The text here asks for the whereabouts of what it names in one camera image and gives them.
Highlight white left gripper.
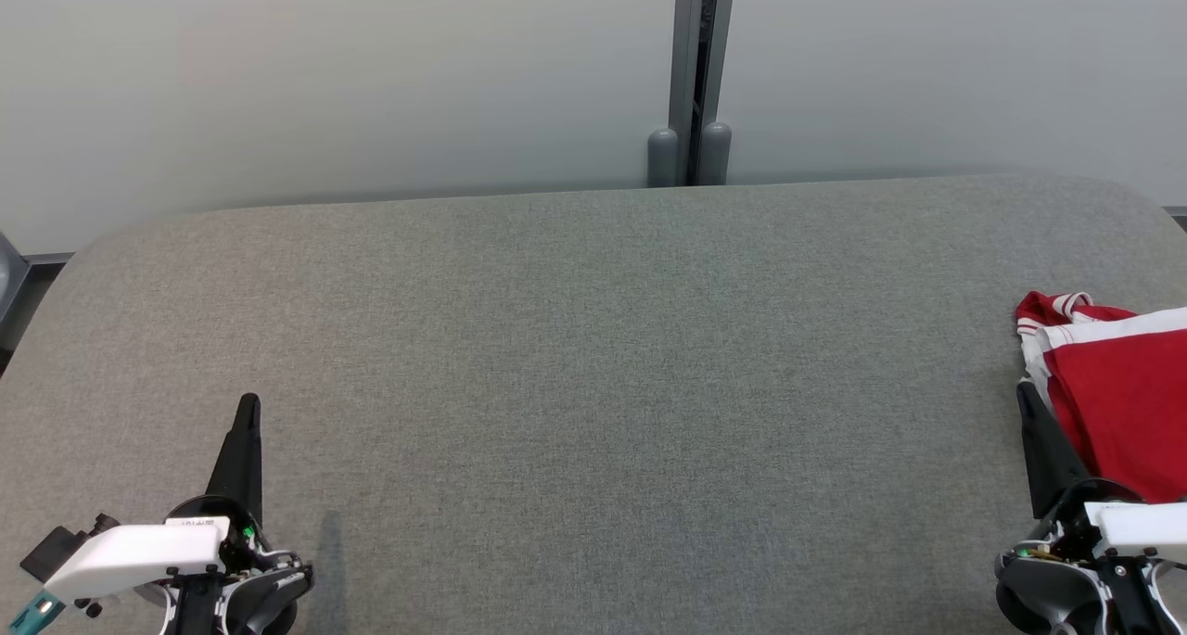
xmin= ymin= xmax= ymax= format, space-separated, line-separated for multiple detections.
xmin=42 ymin=393 xmax=314 ymax=635

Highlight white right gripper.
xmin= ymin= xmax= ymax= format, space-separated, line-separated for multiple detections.
xmin=994 ymin=382 xmax=1187 ymax=635

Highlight red shorts with white stripe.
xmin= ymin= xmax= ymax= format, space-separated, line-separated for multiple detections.
xmin=1037 ymin=306 xmax=1187 ymax=506

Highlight teal left cable connector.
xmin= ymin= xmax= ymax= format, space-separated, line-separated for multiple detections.
xmin=19 ymin=591 xmax=68 ymax=635

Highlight grey cylindrical post cap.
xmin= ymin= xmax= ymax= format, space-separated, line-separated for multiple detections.
xmin=647 ymin=128 xmax=681 ymax=189
xmin=697 ymin=121 xmax=734 ymax=187

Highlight grey metal partition post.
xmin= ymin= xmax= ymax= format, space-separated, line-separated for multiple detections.
xmin=668 ymin=0 xmax=739 ymax=187

